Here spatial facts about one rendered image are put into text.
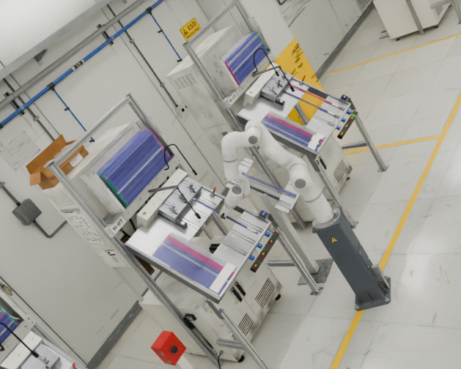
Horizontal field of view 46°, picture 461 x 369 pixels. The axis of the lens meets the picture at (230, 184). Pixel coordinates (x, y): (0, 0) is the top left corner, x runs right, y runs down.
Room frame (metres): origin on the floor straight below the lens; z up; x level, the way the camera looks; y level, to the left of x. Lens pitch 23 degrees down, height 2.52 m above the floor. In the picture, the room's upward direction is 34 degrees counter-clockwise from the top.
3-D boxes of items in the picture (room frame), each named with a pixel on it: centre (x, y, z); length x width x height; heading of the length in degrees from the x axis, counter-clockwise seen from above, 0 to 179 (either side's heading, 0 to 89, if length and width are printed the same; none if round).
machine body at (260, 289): (3.56, 0.59, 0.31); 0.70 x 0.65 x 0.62; 129
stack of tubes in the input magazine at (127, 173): (3.51, 0.46, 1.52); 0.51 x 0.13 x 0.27; 129
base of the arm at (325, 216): (2.95, -0.38, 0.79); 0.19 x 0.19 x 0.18
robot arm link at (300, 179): (2.92, -0.37, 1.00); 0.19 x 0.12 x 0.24; 161
